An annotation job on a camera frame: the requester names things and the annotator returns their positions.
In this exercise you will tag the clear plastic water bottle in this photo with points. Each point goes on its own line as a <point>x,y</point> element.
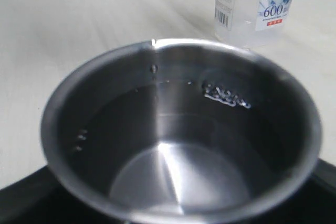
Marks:
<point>250,23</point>

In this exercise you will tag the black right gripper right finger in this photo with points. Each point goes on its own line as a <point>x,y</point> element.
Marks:
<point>313,203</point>

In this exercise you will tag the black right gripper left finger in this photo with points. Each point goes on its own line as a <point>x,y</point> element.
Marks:
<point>39,198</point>

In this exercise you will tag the stainless steel cup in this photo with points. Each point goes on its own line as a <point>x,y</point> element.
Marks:
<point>181,131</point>

